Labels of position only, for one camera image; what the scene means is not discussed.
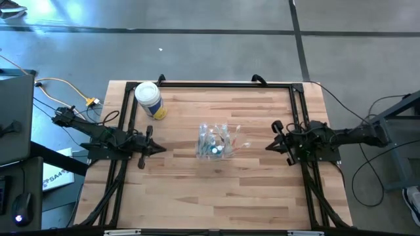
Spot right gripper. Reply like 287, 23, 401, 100
264, 120, 308, 167

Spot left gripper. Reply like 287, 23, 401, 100
133, 125, 167, 170

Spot green toothbrush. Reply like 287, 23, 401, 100
224, 132, 234, 155
221, 123, 230, 148

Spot clear acrylic organizer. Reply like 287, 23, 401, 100
196, 137, 236, 161

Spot disinfecting wipes canister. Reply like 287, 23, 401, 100
134, 81, 169, 121

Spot white printed box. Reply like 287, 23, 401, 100
42, 147, 75, 192

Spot gray metal cart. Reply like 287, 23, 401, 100
362, 90, 420, 193

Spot black desk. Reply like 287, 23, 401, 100
0, 140, 89, 232

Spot computer monitor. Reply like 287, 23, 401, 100
0, 68, 37, 167

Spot person's shoe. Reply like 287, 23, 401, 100
0, 0, 29, 20
402, 186, 420, 227

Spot black computer mouse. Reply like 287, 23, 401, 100
12, 192, 33, 227

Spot black keyboard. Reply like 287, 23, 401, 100
0, 176, 8, 216

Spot yellow extension cable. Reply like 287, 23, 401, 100
0, 54, 99, 108
39, 85, 86, 121

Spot black floor cable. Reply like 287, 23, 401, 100
32, 96, 102, 147
350, 94, 420, 208

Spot silver bracket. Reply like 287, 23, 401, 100
287, 230, 326, 236
103, 229, 142, 236

